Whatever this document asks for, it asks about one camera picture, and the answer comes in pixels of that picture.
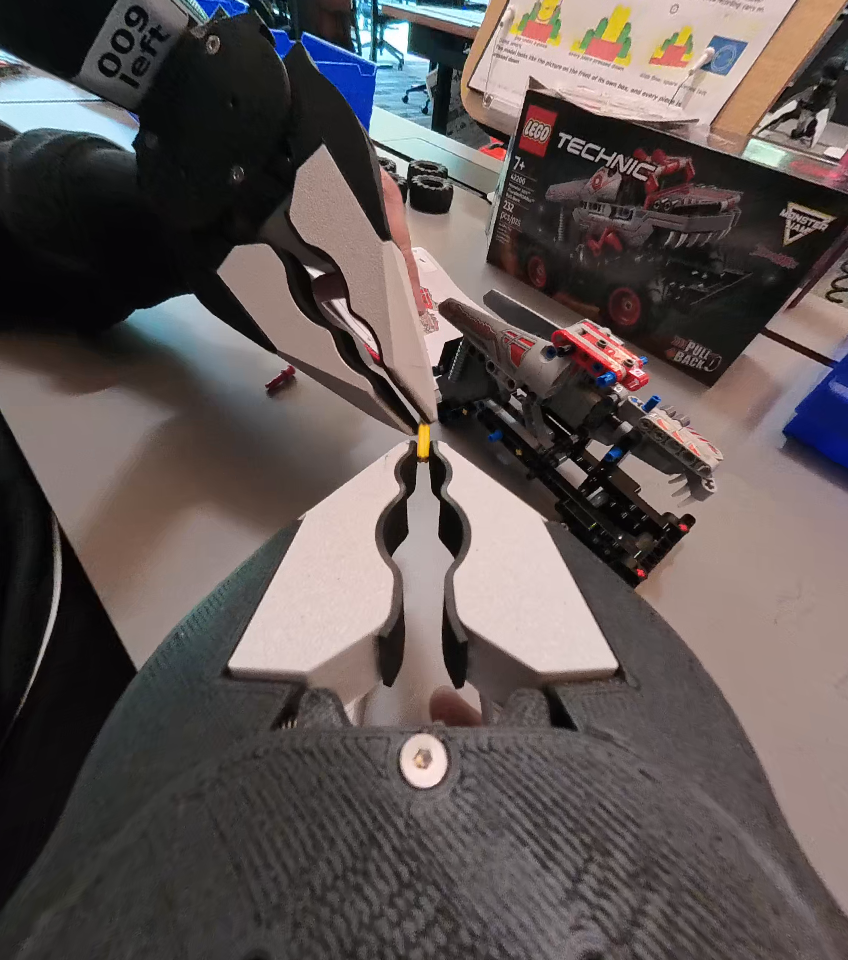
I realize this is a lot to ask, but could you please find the white instruction booklet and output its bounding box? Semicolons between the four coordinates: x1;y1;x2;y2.
403;246;473;395

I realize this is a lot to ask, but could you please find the black toy set box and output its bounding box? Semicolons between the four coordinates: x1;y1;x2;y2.
485;78;848;389

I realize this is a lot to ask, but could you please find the person's left forearm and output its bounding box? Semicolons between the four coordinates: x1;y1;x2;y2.
0;97;245;335

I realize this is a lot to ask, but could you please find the blue plastic bin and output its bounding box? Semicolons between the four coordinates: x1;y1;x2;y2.
272;28;378;130

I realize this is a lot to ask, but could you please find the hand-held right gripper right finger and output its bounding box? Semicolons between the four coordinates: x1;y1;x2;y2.
427;440;621;726

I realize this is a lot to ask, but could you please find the white instruction poster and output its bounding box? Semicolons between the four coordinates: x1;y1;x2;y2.
466;0;800;125

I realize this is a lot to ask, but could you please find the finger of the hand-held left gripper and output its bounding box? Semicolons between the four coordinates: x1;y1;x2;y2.
283;142;441;426
216;241;420;435

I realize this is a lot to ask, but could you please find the grey red brick truck model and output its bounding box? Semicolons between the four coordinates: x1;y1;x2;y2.
435;296;722;588

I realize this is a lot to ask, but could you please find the person's left hand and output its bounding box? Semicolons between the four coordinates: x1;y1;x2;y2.
383;172;426;306

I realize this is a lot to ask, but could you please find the adjacent grey table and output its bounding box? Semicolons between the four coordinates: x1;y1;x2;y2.
367;105;503;198

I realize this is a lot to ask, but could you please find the cardboard display board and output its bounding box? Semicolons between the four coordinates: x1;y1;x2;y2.
460;0;848;144

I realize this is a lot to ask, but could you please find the person's right hand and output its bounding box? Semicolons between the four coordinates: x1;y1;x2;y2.
430;688;483;727

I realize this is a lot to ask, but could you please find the grey desk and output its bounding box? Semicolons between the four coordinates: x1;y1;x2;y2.
0;71;848;960

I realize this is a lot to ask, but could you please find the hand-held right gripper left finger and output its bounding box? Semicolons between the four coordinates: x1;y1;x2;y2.
227;441;419;725

